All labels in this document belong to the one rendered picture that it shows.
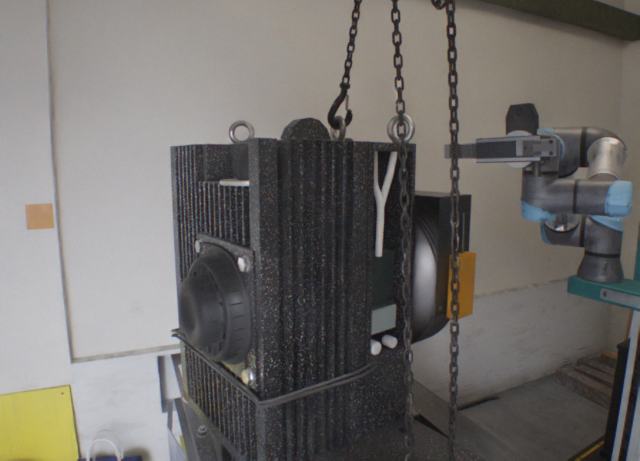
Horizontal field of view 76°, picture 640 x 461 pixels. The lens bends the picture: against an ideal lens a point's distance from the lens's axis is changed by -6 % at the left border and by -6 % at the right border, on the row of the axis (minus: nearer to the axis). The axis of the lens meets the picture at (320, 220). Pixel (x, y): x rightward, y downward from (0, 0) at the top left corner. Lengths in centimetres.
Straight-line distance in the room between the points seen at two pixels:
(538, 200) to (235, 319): 68
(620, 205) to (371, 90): 162
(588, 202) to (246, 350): 76
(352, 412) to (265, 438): 24
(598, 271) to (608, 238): 12
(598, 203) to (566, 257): 262
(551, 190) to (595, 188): 8
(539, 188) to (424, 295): 37
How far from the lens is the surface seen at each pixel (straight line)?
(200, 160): 108
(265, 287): 83
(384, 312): 110
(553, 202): 102
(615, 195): 101
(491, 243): 297
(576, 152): 136
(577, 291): 173
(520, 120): 95
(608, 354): 398
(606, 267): 171
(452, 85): 72
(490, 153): 90
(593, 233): 169
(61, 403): 221
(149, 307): 212
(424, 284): 112
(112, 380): 217
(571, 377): 354
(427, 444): 116
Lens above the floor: 157
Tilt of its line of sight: 8 degrees down
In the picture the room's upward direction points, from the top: straight up
